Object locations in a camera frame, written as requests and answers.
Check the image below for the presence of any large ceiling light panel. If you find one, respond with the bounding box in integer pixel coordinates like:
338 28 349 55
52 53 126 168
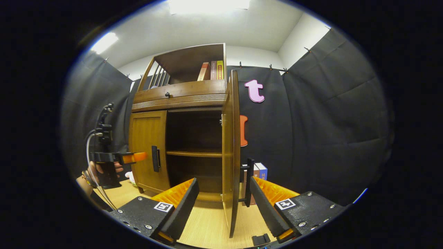
168 0 250 15

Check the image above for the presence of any black backdrop cloth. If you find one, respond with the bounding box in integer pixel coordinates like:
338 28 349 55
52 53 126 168
62 26 393 208

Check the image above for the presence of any wooden inner shelf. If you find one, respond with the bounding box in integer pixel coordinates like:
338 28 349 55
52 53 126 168
166 150 223 158

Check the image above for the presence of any red book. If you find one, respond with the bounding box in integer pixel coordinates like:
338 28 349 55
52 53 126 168
197 62 210 81

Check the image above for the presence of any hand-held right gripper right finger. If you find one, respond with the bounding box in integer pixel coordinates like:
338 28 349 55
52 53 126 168
249 176 348 243

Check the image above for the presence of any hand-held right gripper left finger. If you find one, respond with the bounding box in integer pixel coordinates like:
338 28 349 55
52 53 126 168
109 177 200 245

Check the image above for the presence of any wooden double-door shoe cabinet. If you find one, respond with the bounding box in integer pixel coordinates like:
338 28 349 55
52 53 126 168
129 43 241 238

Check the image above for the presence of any white cable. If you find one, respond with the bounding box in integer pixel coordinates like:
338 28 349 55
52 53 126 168
86 130 117 210

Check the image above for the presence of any small ceiling light panel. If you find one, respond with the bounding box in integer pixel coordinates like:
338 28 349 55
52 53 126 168
91 32 119 55

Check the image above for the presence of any wooden shoe cabinet door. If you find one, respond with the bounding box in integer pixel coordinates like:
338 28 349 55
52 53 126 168
129 110 171 193
221 70 241 238

